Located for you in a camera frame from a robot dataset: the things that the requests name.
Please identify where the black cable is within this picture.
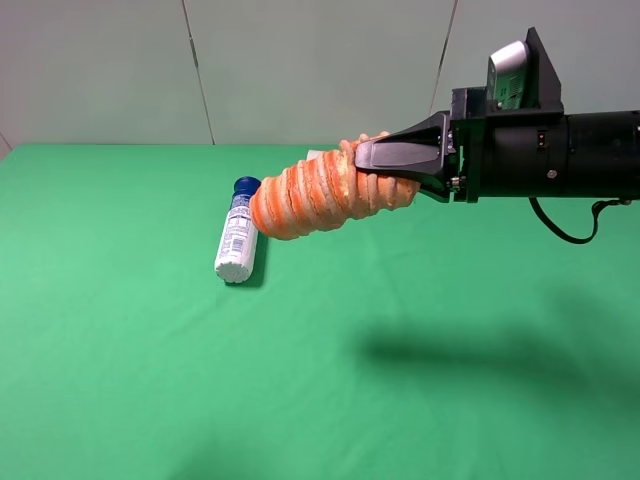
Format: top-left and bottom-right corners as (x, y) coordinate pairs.
(528, 196), (632, 246)

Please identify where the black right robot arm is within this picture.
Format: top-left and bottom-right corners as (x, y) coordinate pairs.
(355, 87), (639, 203)

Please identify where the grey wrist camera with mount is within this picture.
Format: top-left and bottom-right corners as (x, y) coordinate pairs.
(486, 27), (564, 114)

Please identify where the orange white spiral foam roll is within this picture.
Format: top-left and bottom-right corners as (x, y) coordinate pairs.
(249, 134), (420, 240)

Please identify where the green table cloth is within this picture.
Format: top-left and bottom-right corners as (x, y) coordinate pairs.
(1, 146), (639, 479)

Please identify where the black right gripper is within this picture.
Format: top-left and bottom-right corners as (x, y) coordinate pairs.
(354, 87), (570, 203)

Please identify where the white pillar candle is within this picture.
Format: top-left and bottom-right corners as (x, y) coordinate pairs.
(306, 149), (331, 161)

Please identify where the white bottle with blue cap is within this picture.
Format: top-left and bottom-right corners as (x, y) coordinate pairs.
(214, 176), (261, 284)

